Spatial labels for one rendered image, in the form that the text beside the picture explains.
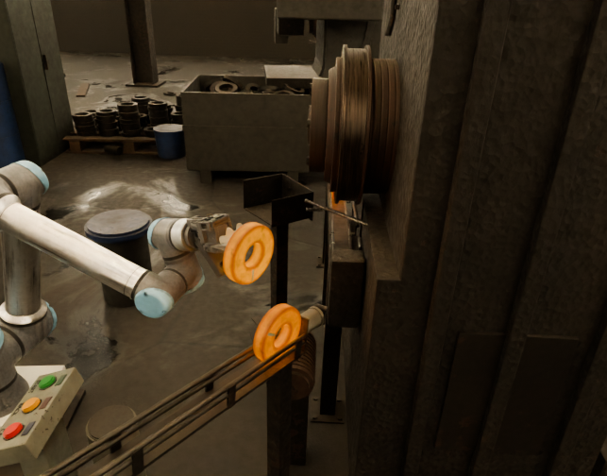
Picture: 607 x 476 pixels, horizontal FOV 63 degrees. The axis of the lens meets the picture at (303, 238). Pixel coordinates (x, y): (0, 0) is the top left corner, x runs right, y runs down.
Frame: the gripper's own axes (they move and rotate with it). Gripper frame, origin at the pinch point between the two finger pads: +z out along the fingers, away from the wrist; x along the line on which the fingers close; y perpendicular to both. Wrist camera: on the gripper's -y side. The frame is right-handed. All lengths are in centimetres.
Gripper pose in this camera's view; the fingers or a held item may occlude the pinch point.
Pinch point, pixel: (248, 246)
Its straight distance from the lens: 122.3
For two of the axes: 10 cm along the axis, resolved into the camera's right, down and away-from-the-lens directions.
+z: 7.7, 0.4, -6.3
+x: 6.1, -3.3, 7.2
